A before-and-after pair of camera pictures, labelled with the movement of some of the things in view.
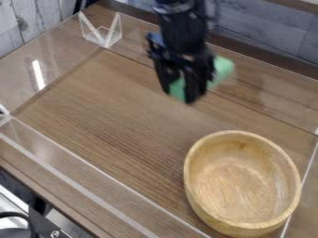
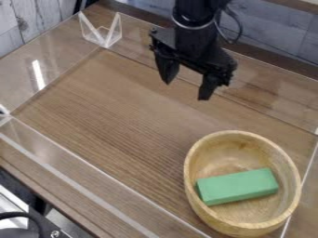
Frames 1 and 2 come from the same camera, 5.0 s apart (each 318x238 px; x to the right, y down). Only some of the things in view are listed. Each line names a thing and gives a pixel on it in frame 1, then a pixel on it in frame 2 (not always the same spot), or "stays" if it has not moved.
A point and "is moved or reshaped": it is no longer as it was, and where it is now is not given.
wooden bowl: [241, 183] stays
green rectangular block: [222, 77] is moved or reshaped
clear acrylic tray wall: [96, 136] stays
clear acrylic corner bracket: [103, 36] stays
